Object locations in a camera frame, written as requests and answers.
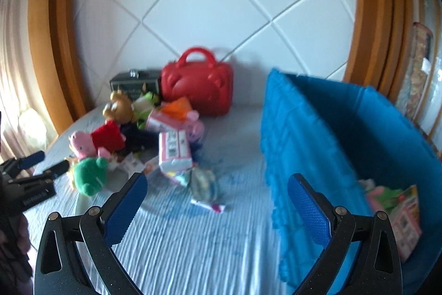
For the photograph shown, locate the white wet wipes packet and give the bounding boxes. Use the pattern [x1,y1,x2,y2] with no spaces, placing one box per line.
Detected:
[119,153,145,176]

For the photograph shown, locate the colourful Kotex tissue pack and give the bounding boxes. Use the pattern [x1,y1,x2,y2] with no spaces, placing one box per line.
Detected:
[167,169,192,187]

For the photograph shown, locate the grey tape roll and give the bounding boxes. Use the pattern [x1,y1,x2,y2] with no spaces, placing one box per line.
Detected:
[190,167,219,204]

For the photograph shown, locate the person's left hand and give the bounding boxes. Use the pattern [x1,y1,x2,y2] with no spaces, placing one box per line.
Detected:
[0,215,32,256]

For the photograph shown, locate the green turtle plush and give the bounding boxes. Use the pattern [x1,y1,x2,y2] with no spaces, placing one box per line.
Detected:
[73,156,109,197]

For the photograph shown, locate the red dress pig plush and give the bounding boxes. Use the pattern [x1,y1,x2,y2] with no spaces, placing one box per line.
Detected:
[69,121,126,160]

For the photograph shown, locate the green plush in crate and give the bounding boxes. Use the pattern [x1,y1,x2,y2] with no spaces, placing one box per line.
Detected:
[365,186,403,214]

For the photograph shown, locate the yellow green ibuprofen box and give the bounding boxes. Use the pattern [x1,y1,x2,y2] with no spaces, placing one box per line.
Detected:
[396,185,420,222]

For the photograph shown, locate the dark blue furry plush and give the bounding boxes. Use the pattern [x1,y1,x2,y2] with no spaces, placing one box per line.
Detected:
[120,123,159,156]

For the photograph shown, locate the brown teddy bear plush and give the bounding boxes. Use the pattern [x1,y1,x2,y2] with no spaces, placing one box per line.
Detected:
[103,90,134,124]

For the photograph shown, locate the green white frog plush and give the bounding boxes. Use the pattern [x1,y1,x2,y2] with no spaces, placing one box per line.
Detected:
[132,92,160,129]

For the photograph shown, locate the back pink tissue pack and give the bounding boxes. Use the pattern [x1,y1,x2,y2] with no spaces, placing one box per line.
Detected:
[144,110,184,132]

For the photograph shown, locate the pink tissue pack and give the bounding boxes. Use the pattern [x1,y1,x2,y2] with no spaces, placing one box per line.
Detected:
[144,110,184,132]
[159,130,193,173]

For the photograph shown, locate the dark green gift box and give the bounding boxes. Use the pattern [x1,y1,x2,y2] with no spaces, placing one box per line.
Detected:
[109,69,161,101]

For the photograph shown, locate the white striped table cloth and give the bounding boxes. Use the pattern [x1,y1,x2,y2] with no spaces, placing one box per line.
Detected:
[24,102,294,295]

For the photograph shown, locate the middle pink tissue pack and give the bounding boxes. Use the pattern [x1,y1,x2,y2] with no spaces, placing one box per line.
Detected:
[159,130,193,173]

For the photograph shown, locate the orange dress pig plush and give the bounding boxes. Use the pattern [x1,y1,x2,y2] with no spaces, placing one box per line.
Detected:
[160,96,205,143]

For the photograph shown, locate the blue plastic storage crate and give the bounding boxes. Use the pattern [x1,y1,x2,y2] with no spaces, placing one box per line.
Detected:
[261,70,441,294]

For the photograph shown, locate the pink white ointment tube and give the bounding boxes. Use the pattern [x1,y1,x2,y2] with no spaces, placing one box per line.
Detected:
[191,199,225,213]

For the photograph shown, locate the red bear-shaped plastic case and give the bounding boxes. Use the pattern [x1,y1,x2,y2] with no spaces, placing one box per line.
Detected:
[160,46,234,117]

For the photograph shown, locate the rolled patterned carpet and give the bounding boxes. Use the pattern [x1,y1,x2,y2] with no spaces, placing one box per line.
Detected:
[396,22,433,121]

